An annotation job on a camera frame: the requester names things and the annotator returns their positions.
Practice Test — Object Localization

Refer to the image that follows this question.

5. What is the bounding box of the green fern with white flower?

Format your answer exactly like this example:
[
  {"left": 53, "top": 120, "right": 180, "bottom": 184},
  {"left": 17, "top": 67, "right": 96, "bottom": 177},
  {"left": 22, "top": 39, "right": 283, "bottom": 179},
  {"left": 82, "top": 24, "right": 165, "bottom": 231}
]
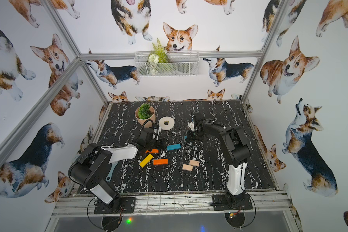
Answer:
[{"left": 148, "top": 39, "right": 169, "bottom": 75}]

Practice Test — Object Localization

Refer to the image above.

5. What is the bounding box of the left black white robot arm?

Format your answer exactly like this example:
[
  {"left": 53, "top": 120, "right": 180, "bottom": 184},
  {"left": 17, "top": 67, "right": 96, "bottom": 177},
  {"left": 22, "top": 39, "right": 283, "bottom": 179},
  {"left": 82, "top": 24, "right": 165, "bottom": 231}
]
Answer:
[{"left": 68, "top": 127, "right": 162, "bottom": 212}]

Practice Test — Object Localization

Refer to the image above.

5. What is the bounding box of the lower orange rectangular block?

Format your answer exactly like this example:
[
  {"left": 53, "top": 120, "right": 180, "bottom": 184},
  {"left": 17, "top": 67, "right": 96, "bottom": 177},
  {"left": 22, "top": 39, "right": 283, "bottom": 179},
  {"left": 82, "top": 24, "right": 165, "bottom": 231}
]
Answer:
[{"left": 153, "top": 159, "right": 168, "bottom": 165}]

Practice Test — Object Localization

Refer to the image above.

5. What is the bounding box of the left natural wood block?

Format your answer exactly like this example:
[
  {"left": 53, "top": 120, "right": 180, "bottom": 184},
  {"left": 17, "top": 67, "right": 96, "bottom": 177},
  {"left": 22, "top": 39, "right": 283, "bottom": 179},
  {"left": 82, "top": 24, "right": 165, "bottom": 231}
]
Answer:
[{"left": 182, "top": 164, "right": 193, "bottom": 172}]

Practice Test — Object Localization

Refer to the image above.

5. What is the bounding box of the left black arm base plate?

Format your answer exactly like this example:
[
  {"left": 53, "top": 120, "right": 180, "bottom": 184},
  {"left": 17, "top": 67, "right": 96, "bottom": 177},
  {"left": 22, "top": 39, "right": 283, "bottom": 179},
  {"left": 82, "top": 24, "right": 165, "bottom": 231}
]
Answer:
[{"left": 94, "top": 197, "right": 136, "bottom": 215}]

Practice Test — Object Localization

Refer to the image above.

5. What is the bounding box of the terracotta pot with green plant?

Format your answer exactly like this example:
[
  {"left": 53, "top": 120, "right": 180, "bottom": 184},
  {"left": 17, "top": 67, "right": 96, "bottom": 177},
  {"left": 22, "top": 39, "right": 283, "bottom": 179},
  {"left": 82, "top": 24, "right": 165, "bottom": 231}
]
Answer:
[{"left": 135, "top": 103, "right": 156, "bottom": 128}]

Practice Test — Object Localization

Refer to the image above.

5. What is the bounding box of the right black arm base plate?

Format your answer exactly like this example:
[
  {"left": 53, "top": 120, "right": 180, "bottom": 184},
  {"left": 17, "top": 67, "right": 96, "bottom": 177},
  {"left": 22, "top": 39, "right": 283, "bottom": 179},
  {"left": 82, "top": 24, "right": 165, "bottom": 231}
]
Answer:
[{"left": 210, "top": 193, "right": 253, "bottom": 211}]

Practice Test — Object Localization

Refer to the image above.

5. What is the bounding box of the upper orange rectangular block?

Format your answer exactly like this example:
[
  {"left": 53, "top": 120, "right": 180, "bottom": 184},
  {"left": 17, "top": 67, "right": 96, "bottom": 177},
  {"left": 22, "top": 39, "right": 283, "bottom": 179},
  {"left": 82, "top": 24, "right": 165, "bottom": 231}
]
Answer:
[{"left": 146, "top": 149, "right": 159, "bottom": 154}]

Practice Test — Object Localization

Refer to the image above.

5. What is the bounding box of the natural wood block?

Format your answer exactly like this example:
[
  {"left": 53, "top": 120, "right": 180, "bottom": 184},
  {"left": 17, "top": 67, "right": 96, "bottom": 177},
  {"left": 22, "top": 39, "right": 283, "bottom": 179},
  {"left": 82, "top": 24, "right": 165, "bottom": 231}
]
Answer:
[
  {"left": 182, "top": 164, "right": 193, "bottom": 172},
  {"left": 189, "top": 160, "right": 200, "bottom": 167}
]

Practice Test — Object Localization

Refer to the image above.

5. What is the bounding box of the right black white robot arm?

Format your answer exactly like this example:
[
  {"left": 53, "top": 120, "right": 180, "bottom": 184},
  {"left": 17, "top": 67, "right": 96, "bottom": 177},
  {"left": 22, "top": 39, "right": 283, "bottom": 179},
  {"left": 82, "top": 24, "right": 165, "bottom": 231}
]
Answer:
[{"left": 186, "top": 112, "right": 253, "bottom": 211}]

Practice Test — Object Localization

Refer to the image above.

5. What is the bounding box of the white wire wall basket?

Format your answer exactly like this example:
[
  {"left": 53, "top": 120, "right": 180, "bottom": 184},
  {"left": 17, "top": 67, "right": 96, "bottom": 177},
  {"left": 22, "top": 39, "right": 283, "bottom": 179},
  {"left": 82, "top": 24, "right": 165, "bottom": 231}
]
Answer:
[{"left": 134, "top": 51, "right": 200, "bottom": 77}]

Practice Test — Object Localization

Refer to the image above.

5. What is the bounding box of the blue rectangular block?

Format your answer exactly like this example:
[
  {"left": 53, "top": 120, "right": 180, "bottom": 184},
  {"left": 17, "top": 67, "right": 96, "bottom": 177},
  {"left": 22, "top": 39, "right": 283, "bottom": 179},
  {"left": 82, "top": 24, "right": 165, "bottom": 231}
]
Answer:
[{"left": 167, "top": 144, "right": 181, "bottom": 151}]

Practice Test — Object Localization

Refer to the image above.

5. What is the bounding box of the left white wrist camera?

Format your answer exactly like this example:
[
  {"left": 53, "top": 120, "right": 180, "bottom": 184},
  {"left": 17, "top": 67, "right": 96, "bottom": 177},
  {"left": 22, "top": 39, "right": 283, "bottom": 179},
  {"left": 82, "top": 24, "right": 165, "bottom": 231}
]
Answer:
[{"left": 155, "top": 126, "right": 161, "bottom": 140}]

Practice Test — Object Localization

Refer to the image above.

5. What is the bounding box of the yellow rectangular block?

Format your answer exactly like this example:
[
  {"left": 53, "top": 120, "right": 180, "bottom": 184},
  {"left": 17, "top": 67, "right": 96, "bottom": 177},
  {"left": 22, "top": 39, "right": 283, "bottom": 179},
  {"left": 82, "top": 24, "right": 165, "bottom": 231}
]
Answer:
[{"left": 139, "top": 154, "right": 154, "bottom": 168}]

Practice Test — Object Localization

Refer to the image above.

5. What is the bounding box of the orange rectangular block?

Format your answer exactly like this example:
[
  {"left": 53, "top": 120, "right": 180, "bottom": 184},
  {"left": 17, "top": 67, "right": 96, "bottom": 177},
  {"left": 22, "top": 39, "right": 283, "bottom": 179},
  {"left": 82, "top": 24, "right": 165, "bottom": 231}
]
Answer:
[
  {"left": 153, "top": 159, "right": 168, "bottom": 165},
  {"left": 146, "top": 149, "right": 159, "bottom": 154}
]

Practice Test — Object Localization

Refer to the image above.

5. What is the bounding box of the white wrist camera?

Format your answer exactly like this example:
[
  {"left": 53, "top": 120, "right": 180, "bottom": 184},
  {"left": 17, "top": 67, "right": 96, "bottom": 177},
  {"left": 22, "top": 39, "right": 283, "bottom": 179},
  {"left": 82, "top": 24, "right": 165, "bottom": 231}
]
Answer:
[
  {"left": 155, "top": 126, "right": 161, "bottom": 140},
  {"left": 188, "top": 121, "right": 195, "bottom": 132}
]

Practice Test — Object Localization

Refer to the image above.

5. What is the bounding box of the right natural wood block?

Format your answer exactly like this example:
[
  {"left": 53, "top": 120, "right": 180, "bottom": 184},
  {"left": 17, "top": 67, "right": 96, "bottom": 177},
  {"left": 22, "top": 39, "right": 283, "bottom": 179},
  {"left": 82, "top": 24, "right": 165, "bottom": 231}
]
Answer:
[{"left": 189, "top": 160, "right": 200, "bottom": 167}]

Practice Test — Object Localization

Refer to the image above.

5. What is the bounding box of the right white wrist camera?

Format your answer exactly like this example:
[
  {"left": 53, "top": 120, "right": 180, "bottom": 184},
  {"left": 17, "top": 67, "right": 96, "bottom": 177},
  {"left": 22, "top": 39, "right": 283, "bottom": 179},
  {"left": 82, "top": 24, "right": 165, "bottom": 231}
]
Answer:
[{"left": 188, "top": 121, "right": 195, "bottom": 132}]

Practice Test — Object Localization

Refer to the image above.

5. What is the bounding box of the white tape roll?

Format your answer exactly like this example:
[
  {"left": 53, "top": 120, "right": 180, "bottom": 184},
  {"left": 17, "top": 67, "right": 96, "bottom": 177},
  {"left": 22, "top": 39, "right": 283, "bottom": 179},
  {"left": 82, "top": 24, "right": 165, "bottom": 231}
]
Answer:
[{"left": 159, "top": 117, "right": 175, "bottom": 131}]

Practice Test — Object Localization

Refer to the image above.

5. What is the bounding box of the teal plastic spatula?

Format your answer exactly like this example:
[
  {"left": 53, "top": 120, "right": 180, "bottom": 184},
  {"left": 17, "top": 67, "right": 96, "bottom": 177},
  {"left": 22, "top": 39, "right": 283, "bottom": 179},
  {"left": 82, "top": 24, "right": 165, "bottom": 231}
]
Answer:
[{"left": 105, "top": 161, "right": 119, "bottom": 182}]

